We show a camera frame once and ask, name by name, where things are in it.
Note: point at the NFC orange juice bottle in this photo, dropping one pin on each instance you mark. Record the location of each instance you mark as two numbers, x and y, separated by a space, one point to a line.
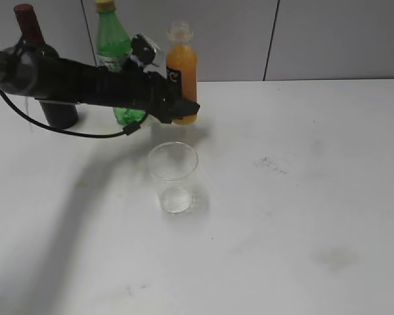
181 61

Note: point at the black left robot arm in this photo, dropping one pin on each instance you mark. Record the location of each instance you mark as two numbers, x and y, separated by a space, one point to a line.
63 81

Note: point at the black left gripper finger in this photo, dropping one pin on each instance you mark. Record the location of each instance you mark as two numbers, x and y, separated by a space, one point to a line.
181 108

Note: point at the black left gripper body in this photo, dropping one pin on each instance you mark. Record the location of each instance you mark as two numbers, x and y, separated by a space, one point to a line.
154 96

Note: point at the dark red wine bottle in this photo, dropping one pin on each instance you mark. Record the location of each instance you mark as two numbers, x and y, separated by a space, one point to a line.
58 116

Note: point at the transparent plastic cup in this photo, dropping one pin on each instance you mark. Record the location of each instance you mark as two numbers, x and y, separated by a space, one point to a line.
172 167

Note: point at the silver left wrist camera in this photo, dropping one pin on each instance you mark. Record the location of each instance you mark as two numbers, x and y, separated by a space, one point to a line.
145 52

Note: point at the green plastic soda bottle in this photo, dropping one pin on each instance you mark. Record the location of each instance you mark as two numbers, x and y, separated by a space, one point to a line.
113 43

